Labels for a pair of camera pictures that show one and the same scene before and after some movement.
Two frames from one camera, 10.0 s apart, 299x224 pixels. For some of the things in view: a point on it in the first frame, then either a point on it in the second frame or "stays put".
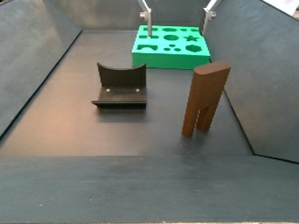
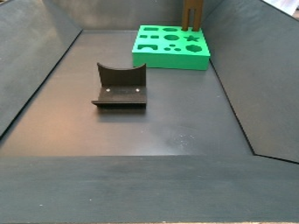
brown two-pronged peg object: [210, 78] to [198, 5]
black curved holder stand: [123, 88] stays put
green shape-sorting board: [174, 47] stays put
